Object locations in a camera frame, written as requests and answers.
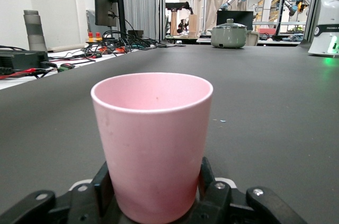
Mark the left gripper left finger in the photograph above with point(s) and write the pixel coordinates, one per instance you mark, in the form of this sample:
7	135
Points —
66	208

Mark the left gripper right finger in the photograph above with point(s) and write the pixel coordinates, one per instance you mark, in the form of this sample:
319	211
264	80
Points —
233	208

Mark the pink plastic cup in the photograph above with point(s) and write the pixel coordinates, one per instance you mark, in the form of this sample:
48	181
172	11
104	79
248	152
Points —
153	142

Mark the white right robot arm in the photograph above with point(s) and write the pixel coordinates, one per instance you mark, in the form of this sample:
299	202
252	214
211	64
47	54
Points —
324	9

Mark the green terminal connector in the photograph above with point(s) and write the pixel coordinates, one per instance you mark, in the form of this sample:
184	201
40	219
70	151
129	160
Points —
66	67

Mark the black power supply box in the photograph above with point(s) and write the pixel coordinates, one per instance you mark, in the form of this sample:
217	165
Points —
21	58

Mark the pale green cooking pot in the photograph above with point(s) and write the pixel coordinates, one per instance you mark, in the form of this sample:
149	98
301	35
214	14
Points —
227	38

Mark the beige chair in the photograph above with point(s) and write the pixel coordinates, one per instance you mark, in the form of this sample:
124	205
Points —
253	38

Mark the yellow emergency stop box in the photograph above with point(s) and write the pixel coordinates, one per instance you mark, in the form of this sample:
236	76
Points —
94	39

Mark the grey cylinder tube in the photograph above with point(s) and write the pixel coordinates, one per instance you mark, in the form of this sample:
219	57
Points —
34	30

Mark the tall wooden box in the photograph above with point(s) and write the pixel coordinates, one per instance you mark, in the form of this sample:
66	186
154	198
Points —
193	24

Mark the black background screen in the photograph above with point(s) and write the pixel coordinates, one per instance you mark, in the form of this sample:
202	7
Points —
246	18

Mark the beige curtain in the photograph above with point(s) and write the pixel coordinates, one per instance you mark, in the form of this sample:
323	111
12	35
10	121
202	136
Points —
210	4

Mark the grey pleated curtain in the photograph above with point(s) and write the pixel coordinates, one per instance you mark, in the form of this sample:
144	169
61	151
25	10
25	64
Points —
137	1

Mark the white duct pipe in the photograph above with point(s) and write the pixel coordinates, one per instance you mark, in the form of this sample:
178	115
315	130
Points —
267	4

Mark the aluminium cell frame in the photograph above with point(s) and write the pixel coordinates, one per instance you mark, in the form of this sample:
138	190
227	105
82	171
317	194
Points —
204	1

